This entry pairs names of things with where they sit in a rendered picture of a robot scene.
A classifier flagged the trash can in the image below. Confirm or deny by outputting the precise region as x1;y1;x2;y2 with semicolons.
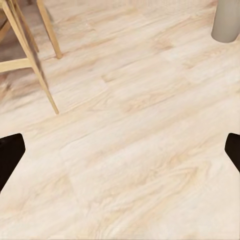
211;0;240;43

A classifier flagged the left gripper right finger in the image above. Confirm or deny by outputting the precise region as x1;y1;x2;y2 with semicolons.
224;133;240;172

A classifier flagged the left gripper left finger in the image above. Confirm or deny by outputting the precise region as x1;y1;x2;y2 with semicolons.
0;133;26;192

